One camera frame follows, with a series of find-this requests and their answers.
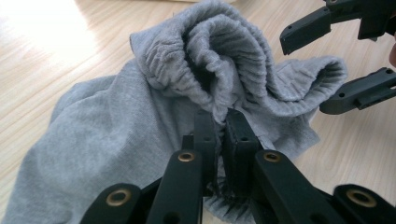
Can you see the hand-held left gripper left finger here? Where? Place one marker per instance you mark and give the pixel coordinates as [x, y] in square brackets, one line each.
[205, 137]

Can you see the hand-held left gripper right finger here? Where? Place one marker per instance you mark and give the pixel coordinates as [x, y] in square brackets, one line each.
[239, 146]

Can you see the grey pants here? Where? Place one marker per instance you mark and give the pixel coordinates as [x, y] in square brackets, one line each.
[109, 124]

